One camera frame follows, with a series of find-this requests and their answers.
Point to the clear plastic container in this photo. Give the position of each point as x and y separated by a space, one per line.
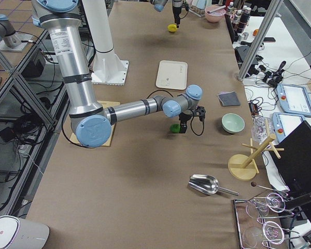
259 129

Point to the mint green bowl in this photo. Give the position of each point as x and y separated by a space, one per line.
232 123

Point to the yellow lemon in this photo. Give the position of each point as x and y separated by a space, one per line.
172 28

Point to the wooden mug tree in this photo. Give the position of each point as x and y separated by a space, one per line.
244 167

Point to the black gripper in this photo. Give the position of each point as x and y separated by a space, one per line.
183 119
176 10

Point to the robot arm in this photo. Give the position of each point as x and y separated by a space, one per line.
62 20
159 5

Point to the white speaker device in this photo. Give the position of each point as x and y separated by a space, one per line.
21 233

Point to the wire glass rack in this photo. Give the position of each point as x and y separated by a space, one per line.
258 221

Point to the lower teach pendant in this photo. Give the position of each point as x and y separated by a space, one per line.
284 124

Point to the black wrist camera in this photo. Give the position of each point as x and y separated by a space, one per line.
200 112

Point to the aluminium frame post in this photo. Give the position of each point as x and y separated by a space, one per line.
263 29

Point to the grey folded cloth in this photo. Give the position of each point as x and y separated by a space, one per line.
228 99

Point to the green lime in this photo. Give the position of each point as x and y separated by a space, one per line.
175 128

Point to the metal scoop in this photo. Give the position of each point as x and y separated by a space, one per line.
208 185

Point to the pink bowl with ice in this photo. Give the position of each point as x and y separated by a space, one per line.
214 14

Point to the teach pendant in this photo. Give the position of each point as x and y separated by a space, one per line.
284 124
294 99

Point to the cream rabbit tray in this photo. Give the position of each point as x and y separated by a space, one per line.
172 75

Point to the bamboo cutting board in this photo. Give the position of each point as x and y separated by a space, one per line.
89 123

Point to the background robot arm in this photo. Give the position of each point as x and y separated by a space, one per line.
9 38

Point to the upper teach pendant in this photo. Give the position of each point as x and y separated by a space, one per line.
294 99

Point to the black monitor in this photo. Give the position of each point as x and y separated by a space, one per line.
294 166

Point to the white metal column base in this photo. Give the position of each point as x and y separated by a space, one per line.
107 67

